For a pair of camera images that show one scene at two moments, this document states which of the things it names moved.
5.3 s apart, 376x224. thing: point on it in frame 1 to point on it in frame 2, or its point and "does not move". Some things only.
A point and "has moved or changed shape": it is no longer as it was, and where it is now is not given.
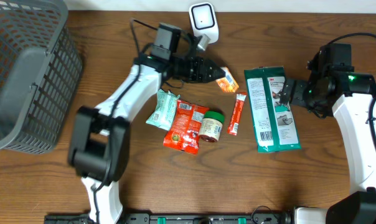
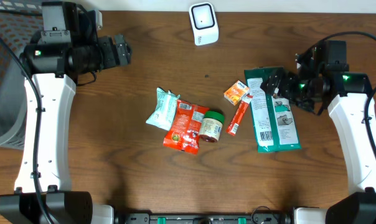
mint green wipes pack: [162, 116] does not move
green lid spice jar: [211, 126] does not move
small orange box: [228, 83] to [236, 91]
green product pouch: [273, 123] does not move
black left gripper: [210, 74] to [109, 60]
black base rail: [176, 218] does not move
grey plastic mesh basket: [35, 68] does not move
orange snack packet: [184, 132] does not move
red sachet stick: [233, 126] has moved or changed shape
